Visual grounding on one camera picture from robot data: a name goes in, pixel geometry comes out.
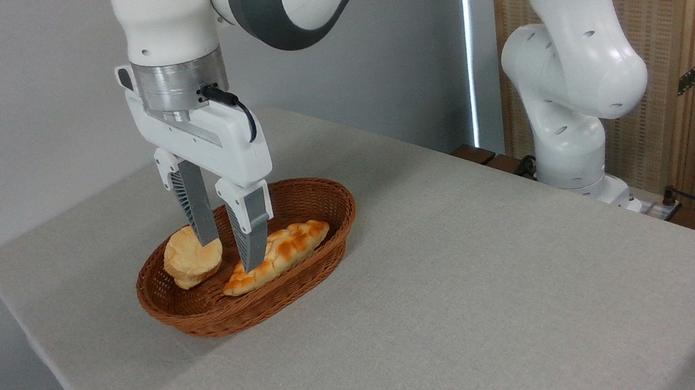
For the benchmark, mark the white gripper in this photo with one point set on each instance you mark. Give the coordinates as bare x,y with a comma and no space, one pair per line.
236,149

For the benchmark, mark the round orange bread bun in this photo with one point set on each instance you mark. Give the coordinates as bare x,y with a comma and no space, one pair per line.
190,261

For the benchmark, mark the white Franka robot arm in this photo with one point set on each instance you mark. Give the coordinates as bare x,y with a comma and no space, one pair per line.
167,18

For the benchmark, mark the long braided bread loaf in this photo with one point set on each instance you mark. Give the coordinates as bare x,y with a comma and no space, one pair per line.
288,248

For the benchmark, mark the brown wicker oval basket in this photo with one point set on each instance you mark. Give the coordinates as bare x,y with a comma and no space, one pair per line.
203,318

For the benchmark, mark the silver metal wrist flange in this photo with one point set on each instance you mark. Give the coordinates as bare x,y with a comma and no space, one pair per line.
175,87

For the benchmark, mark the grey linen tablecloth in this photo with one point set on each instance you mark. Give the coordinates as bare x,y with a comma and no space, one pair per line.
500,302

